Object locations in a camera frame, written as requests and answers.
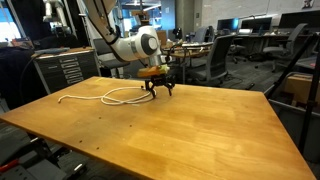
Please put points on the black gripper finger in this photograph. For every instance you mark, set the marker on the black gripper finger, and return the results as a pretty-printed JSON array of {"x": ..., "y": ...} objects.
[
  {"x": 170, "y": 86},
  {"x": 150, "y": 88}
]

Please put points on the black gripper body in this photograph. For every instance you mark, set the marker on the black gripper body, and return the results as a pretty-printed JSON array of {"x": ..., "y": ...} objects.
[{"x": 163, "y": 80}]

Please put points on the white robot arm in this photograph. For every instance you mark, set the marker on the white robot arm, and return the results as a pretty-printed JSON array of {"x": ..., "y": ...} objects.
[{"x": 143, "y": 45}]

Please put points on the wooden round meeting table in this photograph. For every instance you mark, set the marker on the wooden round meeting table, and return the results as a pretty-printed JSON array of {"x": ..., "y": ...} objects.
[{"x": 185, "y": 51}]

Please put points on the dark grey swivel chair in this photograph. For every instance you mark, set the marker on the dark grey swivel chair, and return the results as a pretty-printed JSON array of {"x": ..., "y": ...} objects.
[{"x": 215, "y": 67}]

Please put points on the grey mesh office chair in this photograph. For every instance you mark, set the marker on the grey mesh office chair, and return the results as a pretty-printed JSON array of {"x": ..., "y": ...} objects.
[{"x": 106, "y": 57}]

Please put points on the grey drawer cabinet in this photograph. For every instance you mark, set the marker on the grey drawer cabinet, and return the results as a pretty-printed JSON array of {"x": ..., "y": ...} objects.
[{"x": 58, "y": 71}]

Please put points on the black computer monitor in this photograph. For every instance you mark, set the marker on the black computer monitor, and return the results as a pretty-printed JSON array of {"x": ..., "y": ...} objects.
[{"x": 257, "y": 24}]

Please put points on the light grey desk chair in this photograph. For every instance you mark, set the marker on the light grey desk chair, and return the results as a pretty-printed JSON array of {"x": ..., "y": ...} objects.
[{"x": 280, "y": 54}]

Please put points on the cardboard box in bin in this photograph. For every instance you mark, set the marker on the cardboard box in bin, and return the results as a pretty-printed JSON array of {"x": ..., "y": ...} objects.
[{"x": 299, "y": 86}]

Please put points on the grey plastic bin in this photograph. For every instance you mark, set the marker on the grey plastic bin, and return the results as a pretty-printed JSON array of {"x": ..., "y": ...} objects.
[{"x": 291, "y": 114}]

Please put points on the black tripod leg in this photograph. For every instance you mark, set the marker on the black tripod leg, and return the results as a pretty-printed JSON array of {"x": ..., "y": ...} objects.
[{"x": 311, "y": 102}]

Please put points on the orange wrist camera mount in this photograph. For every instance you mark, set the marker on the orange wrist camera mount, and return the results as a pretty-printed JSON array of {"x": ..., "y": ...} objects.
[{"x": 153, "y": 71}]

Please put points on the red handled clamp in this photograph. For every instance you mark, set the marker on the red handled clamp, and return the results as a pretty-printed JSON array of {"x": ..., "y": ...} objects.
[{"x": 9, "y": 165}]

